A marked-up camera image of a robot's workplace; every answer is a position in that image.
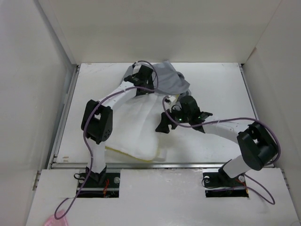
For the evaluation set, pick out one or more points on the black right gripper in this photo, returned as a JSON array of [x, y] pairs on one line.
[[163, 126]]

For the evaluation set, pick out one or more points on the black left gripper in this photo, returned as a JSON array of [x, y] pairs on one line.
[[150, 84]]

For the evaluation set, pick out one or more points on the grey pillowcase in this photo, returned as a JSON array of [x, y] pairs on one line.
[[166, 79]]

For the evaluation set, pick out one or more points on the white pillow yellow edge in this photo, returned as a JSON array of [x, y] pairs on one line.
[[134, 138]]

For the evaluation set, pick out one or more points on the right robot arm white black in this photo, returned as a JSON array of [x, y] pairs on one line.
[[258, 145]]

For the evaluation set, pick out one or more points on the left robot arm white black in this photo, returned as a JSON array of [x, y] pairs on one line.
[[97, 122]]

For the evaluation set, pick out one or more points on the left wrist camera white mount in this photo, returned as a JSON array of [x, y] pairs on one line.
[[136, 66]]

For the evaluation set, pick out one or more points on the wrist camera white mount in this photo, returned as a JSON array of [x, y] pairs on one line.
[[136, 66], [171, 99]]

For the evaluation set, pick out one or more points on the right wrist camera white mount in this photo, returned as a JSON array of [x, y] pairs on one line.
[[171, 99]]

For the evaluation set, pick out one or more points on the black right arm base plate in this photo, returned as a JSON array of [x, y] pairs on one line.
[[218, 186]]

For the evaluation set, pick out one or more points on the aluminium rail front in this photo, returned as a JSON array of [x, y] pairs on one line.
[[141, 165]]

